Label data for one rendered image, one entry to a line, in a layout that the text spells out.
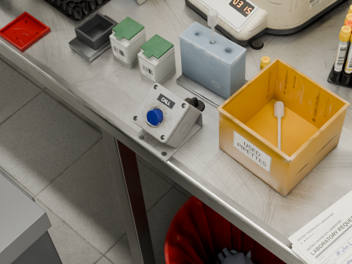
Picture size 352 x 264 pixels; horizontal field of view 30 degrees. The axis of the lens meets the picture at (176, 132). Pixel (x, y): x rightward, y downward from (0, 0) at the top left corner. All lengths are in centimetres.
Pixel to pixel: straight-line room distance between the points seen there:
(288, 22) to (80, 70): 36
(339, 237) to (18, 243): 44
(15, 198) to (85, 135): 121
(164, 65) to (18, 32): 30
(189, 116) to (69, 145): 119
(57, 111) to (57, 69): 109
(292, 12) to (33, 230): 55
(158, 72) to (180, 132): 13
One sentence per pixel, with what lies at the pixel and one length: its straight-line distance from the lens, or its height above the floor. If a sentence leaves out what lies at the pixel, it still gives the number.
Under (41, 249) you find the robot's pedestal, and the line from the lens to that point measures 112.
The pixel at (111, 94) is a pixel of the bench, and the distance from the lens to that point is 109.
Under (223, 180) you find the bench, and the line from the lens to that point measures 98.
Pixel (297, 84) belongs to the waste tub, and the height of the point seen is 95.
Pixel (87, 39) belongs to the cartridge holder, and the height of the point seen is 91.
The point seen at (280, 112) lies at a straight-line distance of 103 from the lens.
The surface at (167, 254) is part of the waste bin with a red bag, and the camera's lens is 141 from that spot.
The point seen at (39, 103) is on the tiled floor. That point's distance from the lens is 227.
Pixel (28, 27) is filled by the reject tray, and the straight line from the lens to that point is 123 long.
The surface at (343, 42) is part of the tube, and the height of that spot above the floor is 97.
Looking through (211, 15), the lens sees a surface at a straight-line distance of 97.
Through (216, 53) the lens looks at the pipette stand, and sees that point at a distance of 100.
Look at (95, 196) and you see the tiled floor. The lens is 202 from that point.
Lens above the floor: 171
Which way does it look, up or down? 54 degrees down
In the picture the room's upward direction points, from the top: 5 degrees counter-clockwise
